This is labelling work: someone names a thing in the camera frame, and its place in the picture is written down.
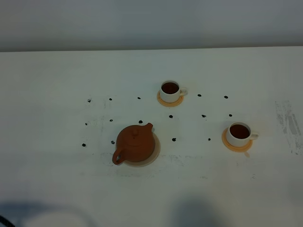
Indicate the beige round teapot coaster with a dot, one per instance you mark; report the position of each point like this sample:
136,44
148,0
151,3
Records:
150,159

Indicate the white teacup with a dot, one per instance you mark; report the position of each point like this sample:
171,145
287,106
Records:
170,91
239,134

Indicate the orange coaster near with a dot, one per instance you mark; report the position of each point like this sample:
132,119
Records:
242,149

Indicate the brown clay teapot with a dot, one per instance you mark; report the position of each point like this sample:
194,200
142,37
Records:
134,143

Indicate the orange coaster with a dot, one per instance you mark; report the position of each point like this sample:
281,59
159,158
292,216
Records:
242,149
167,104

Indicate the white teacup near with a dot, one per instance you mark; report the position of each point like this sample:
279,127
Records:
239,134

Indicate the white teacup far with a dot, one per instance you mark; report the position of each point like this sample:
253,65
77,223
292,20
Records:
170,91

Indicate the orange coaster far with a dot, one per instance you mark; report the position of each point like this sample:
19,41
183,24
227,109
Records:
167,104

